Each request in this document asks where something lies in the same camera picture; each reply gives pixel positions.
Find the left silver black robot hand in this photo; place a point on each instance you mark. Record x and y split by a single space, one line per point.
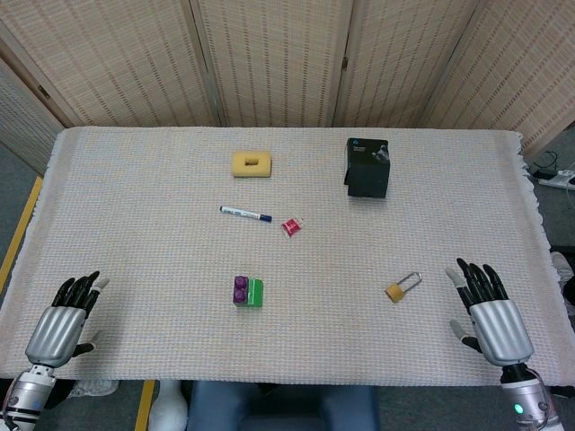
56 328

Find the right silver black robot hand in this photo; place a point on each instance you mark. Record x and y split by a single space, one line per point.
498 328

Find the purple toy brick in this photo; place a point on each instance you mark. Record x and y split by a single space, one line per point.
241 292

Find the green toy brick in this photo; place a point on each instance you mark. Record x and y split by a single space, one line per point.
256 292

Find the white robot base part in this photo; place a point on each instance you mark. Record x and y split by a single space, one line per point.
168 406

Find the yellow floor tape strip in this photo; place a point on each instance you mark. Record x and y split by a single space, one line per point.
20 231
144 404

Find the brass padlock with long shackle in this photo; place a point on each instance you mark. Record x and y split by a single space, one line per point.
395 293

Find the beige woven tablecloth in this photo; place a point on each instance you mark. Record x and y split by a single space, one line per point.
135 224

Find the white power strip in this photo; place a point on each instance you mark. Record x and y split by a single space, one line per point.
557 181

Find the black cardboard box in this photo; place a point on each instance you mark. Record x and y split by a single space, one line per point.
366 175

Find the white marker with blue cap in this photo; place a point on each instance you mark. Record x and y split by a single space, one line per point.
242 213

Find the red candy packet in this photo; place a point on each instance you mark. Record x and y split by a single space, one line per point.
291 226

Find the yellow sponge with hole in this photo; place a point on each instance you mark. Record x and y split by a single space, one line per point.
265 169

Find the woven wooden folding screen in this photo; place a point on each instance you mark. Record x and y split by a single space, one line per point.
269 58

